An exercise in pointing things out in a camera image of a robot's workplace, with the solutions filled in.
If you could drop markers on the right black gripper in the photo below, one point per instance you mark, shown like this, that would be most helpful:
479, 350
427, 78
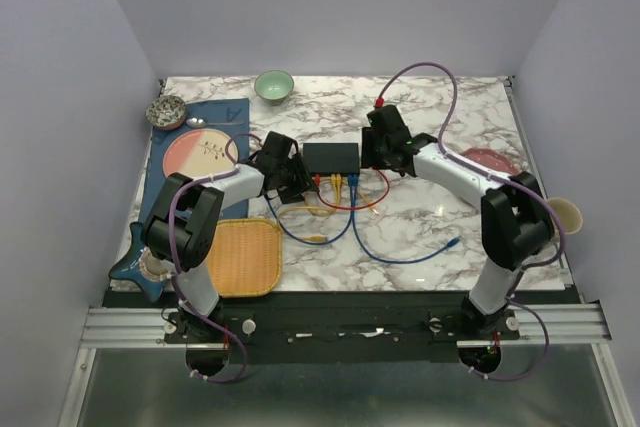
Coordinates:
368, 157

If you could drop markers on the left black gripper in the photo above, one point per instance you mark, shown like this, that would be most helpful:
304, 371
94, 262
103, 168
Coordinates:
303, 183

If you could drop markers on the black network switch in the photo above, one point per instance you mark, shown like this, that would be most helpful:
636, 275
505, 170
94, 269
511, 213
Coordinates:
327, 158

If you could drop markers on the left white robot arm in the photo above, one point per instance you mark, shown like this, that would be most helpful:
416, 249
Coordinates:
180, 228

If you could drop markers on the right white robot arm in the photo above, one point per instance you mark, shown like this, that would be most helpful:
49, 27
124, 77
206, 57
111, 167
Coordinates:
515, 222

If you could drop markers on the orange woven tray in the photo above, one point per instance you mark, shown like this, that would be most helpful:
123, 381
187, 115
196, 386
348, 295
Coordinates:
245, 259

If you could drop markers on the green ceramic bowl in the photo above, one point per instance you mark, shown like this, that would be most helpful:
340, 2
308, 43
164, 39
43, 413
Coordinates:
274, 86

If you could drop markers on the blue placemat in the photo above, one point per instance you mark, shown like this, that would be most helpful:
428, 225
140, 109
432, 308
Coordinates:
213, 111

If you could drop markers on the pink and cream plate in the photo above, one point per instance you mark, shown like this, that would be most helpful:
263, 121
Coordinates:
198, 153

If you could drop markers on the pink dotted plate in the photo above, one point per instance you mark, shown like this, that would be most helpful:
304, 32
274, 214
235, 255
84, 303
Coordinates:
491, 159

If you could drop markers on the metal spoon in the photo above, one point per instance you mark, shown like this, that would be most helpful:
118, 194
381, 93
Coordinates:
198, 123

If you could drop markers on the patterned small bowl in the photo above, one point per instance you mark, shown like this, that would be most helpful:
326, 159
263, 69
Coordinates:
166, 113

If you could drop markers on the blue star-shaped dish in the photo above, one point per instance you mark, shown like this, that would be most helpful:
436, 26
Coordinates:
140, 267

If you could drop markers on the cream printed mug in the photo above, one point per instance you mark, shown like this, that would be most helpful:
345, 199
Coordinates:
569, 215

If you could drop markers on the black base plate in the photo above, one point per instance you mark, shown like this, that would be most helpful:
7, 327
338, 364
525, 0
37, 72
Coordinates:
436, 338

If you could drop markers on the aluminium mounting rail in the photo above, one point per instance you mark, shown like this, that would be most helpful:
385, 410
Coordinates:
122, 328

